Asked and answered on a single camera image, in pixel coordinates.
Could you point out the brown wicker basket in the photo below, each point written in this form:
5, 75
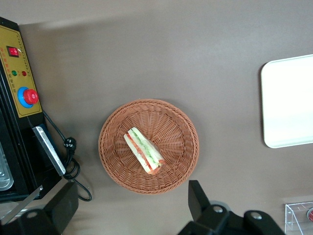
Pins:
171, 147

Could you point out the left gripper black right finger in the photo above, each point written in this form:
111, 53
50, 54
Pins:
198, 203

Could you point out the clear acrylic bottle rack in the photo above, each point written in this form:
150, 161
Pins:
289, 218

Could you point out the steel pan in machine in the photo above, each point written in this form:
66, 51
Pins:
5, 176

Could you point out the beige plastic tray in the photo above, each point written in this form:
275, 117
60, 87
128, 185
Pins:
286, 102

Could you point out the triangle sandwich with lettuce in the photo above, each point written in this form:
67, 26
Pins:
144, 150

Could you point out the black machine with yellow panel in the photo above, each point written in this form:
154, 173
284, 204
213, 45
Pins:
24, 73

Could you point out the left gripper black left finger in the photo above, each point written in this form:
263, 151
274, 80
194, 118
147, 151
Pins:
63, 203

